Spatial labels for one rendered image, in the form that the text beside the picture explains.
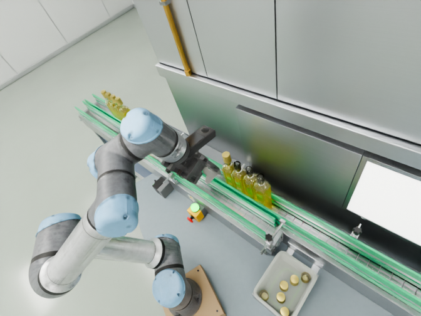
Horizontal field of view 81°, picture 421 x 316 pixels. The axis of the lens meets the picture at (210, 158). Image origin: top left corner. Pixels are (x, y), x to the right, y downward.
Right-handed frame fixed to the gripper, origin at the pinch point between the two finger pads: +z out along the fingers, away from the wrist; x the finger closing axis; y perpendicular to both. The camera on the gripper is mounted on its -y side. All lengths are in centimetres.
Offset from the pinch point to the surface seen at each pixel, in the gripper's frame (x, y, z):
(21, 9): -579, -76, 73
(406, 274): 61, -4, 46
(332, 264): 41, 6, 48
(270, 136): 3.0, -22.6, 19.2
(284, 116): 8.1, -27.5, 8.3
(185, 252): -16, 42, 48
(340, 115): 24.8, -31.7, 3.7
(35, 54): -578, -20, 129
